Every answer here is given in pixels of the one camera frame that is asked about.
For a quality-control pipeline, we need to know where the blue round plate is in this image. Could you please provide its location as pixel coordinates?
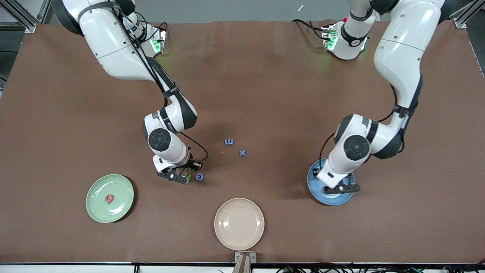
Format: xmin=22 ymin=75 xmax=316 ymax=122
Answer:
xmin=307 ymin=157 xmax=356 ymax=206

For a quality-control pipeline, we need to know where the green round plate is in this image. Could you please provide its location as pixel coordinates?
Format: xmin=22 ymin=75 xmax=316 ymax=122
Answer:
xmin=85 ymin=174 xmax=135 ymax=224

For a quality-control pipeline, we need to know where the beige round plate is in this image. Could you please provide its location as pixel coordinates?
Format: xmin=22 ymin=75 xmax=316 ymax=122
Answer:
xmin=214 ymin=198 xmax=265 ymax=251

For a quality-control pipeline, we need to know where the brown table cover mat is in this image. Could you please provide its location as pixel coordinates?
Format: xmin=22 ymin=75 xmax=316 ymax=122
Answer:
xmin=0 ymin=20 xmax=485 ymax=264

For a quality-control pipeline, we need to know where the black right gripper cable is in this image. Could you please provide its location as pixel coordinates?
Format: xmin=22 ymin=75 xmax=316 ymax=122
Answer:
xmin=114 ymin=0 xmax=209 ymax=163

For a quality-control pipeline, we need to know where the black cable bundle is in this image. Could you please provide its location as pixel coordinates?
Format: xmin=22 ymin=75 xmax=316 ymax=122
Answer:
xmin=277 ymin=264 xmax=485 ymax=273

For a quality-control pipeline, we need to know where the grey metal edge bracket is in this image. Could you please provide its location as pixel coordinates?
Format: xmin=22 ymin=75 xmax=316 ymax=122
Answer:
xmin=234 ymin=251 xmax=257 ymax=263

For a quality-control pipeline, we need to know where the black right arm base cable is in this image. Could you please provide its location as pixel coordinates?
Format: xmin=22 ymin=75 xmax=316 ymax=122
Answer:
xmin=129 ymin=9 xmax=168 ymax=42

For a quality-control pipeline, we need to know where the black arm base cable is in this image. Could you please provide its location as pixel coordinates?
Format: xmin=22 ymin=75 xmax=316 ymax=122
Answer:
xmin=129 ymin=9 xmax=168 ymax=42
xmin=291 ymin=19 xmax=326 ymax=40

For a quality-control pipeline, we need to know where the white table edge rail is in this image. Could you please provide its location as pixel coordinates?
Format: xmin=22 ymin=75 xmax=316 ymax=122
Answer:
xmin=0 ymin=263 xmax=485 ymax=273

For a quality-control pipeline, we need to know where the black left arm base cable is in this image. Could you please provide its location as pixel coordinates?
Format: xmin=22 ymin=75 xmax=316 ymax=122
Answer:
xmin=291 ymin=19 xmax=326 ymax=40

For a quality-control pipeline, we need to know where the aluminium frame profile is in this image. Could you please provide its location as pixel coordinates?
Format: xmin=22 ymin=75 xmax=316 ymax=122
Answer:
xmin=449 ymin=0 xmax=485 ymax=29
xmin=0 ymin=0 xmax=52 ymax=33

